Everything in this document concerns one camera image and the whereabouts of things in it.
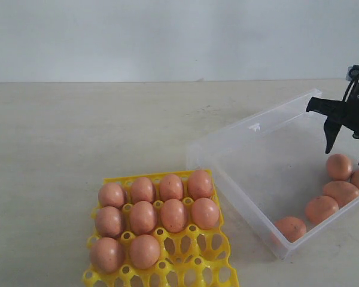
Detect clear plastic bin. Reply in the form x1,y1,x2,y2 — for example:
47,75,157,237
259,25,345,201
186,89,359,258

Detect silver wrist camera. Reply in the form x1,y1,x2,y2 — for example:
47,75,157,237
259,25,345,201
346,65,359,82

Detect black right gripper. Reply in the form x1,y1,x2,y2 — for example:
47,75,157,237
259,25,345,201
306,77,359,165

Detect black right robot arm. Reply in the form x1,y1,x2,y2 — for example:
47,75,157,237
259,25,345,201
306,65,359,154

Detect brown egg front bottom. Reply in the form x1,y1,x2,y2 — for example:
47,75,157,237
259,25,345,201
275,216,307,243

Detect yellow plastic egg tray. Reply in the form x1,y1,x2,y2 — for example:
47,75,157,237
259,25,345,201
82,169,240,286

